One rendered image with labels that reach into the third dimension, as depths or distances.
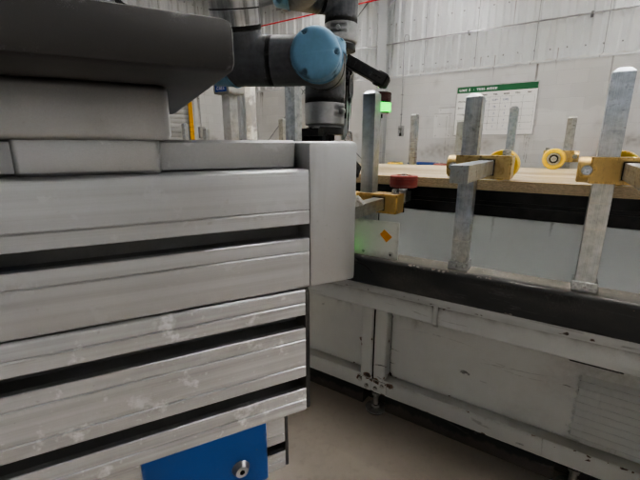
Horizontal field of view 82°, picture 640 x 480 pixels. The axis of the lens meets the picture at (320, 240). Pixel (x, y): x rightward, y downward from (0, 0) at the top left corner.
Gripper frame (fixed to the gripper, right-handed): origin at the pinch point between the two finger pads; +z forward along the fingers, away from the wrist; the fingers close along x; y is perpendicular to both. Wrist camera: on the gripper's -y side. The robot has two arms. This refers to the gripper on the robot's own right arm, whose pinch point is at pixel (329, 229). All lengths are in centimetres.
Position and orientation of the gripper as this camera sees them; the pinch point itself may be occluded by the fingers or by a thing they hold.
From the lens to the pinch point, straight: 77.1
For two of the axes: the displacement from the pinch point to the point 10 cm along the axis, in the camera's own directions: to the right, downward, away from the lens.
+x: 8.4, 1.4, -5.3
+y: -5.5, 1.9, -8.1
